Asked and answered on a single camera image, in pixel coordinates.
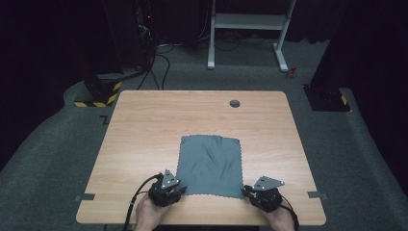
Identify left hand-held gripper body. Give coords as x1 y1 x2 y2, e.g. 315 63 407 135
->
147 168 181 207

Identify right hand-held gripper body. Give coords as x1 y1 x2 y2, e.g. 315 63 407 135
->
249 175 286 214

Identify grey cloth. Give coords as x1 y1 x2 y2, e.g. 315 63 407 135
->
175 134 245 200

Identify person's left hand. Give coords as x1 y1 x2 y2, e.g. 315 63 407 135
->
134 193 173 230

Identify person's right hand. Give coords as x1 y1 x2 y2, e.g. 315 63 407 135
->
258 203 295 231

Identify grey tape strip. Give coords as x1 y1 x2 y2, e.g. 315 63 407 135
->
74 192 96 202
307 191 329 200

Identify black square stand base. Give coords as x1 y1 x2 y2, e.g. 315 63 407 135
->
302 84 351 113

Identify black base with yellow stripes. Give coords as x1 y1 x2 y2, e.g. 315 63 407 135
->
74 71 123 109

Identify dark equipment rack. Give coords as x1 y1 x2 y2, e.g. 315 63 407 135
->
102 0 157 72

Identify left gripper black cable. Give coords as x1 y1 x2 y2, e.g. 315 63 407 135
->
122 172 163 231

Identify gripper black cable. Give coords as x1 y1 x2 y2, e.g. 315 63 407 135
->
278 195 301 231
122 172 163 231

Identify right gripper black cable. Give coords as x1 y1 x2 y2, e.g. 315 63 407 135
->
278 195 301 231

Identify black floor cable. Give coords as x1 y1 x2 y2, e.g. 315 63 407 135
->
137 52 171 91

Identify tangle of black cables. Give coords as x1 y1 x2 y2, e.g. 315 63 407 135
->
214 30 277 52

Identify white metal stand frame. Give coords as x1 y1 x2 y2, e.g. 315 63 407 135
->
207 0 297 73

